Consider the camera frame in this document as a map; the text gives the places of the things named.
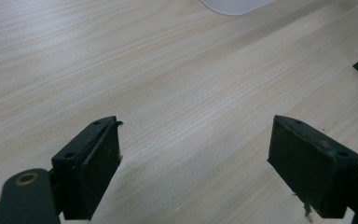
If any white rounded tray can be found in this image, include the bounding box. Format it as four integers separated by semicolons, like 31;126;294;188
199;0;276;17

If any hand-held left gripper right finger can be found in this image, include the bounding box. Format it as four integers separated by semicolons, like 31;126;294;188
267;114;358;219

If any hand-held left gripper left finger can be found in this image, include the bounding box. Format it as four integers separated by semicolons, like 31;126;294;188
50;115;124;221

